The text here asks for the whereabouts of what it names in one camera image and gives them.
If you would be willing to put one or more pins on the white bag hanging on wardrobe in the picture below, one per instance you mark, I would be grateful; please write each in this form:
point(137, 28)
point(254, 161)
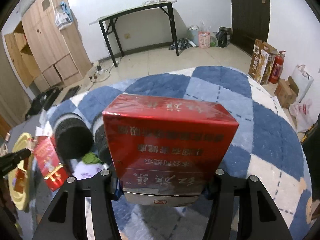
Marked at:
point(63, 16)

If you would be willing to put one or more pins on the tall printed cardboard box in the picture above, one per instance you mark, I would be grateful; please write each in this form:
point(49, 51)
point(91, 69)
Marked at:
point(262, 61)

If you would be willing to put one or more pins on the brown cardboard box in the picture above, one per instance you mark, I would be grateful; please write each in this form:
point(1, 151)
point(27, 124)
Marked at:
point(286, 92)

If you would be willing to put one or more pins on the blue white checkered quilt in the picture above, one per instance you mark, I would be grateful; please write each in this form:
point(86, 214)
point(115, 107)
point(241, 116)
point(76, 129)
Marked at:
point(265, 145)

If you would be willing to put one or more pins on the white power strip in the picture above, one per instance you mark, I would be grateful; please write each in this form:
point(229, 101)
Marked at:
point(100, 74)

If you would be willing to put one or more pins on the purple plush ball toy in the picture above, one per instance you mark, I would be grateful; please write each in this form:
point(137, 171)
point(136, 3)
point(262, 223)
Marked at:
point(88, 166)

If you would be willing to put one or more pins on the black flat tray on floor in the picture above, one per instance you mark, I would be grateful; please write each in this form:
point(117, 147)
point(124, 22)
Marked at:
point(71, 92)

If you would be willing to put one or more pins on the pink paper bag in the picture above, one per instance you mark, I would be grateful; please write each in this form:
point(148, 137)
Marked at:
point(204, 39)

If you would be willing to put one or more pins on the white plastic bag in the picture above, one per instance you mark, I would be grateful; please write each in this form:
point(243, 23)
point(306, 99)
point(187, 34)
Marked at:
point(301, 113)

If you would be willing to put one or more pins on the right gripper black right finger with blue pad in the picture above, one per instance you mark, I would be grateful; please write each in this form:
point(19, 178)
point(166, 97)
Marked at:
point(242, 209)

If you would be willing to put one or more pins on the wooden wardrobe cabinet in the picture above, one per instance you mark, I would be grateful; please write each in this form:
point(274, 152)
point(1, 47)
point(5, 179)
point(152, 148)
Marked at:
point(43, 54)

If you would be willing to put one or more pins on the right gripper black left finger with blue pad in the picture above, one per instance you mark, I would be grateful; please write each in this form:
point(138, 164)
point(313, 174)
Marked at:
point(65, 217)

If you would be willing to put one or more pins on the red carton box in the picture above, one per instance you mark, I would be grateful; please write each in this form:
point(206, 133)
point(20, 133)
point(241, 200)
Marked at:
point(164, 150)

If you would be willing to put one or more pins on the black foam cylinder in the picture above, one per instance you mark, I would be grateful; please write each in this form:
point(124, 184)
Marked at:
point(73, 138)
point(100, 140)

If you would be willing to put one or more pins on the yellow oval plastic tray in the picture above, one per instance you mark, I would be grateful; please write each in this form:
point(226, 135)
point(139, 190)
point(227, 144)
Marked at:
point(19, 177)

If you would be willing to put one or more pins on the black open case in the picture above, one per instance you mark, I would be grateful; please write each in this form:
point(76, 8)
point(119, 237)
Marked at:
point(43, 101)

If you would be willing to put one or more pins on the black bag on floor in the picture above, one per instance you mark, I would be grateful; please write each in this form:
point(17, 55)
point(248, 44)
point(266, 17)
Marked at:
point(224, 36)

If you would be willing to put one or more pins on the red fire extinguisher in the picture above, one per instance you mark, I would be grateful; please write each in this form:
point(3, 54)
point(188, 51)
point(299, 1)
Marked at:
point(277, 67)

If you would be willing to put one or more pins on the red box with gold band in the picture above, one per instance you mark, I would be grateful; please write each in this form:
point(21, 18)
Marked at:
point(49, 163)

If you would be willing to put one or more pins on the black folding table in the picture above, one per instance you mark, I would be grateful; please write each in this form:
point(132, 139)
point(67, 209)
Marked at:
point(138, 29)

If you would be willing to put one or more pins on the dark brown door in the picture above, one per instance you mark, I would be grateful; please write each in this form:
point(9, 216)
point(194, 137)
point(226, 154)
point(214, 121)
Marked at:
point(250, 21)

